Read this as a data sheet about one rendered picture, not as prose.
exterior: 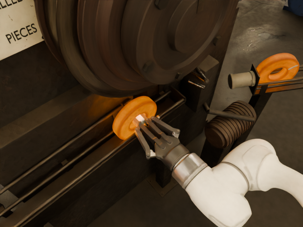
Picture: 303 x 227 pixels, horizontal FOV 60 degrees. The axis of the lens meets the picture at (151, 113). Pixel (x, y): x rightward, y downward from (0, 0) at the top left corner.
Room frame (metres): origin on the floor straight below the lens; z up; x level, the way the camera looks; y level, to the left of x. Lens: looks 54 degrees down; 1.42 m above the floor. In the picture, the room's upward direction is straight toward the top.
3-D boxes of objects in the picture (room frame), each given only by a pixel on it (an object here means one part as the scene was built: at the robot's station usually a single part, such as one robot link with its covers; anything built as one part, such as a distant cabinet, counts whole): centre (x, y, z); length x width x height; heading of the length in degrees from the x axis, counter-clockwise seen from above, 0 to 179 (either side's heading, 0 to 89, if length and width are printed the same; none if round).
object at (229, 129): (0.63, -0.34, 0.27); 0.22 x 0.13 x 0.53; 131
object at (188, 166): (0.30, -0.10, 0.75); 0.09 x 0.06 x 0.09; 131
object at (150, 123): (0.41, -0.02, 0.76); 0.11 x 0.01 x 0.04; 39
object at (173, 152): (0.35, -0.05, 0.76); 0.09 x 0.08 x 0.07; 41
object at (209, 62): (0.68, -0.17, 0.68); 0.11 x 0.08 x 0.24; 41
